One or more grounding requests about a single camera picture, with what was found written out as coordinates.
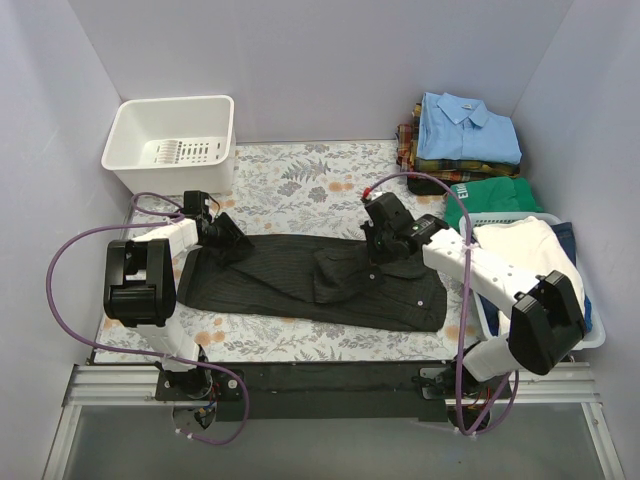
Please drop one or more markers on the white garment in basket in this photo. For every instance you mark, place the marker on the white garment in basket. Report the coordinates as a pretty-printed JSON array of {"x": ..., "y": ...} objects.
[{"x": 530, "y": 244}]

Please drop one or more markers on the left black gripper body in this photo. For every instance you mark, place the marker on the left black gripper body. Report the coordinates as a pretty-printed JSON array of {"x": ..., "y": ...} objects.
[{"x": 226, "y": 235}]

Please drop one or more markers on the light blue folded shirt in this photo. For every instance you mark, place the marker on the light blue folded shirt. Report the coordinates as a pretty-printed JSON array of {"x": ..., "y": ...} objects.
[{"x": 464, "y": 129}]

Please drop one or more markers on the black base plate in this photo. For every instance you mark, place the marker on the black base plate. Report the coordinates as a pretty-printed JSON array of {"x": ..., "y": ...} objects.
[{"x": 348, "y": 390}]

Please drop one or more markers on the green folded shirt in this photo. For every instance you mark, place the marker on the green folded shirt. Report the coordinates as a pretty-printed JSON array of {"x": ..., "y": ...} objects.
[{"x": 498, "y": 194}]

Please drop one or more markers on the black pinstriped long sleeve shirt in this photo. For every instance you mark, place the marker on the black pinstriped long sleeve shirt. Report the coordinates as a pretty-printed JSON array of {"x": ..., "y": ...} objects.
[{"x": 316, "y": 278}]

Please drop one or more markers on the aluminium rail frame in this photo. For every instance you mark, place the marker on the aluminium rail frame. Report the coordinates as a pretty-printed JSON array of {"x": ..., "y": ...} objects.
[{"x": 140, "y": 385}]

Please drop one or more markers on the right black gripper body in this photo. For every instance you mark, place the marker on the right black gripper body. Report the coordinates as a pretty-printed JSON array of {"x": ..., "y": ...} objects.
[{"x": 382, "y": 248}]

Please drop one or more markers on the white plastic bin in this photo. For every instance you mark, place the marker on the white plastic bin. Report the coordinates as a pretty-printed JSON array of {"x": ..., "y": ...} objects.
[{"x": 170, "y": 145}]

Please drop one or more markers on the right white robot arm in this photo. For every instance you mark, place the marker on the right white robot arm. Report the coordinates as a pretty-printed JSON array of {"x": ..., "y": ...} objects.
[{"x": 546, "y": 321}]

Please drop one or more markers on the plaid folded shirt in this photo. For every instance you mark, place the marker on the plaid folded shirt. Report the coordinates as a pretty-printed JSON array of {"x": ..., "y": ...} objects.
[{"x": 455, "y": 171}]

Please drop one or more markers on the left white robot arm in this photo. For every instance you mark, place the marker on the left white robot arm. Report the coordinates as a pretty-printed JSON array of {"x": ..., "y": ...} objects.
[{"x": 140, "y": 289}]

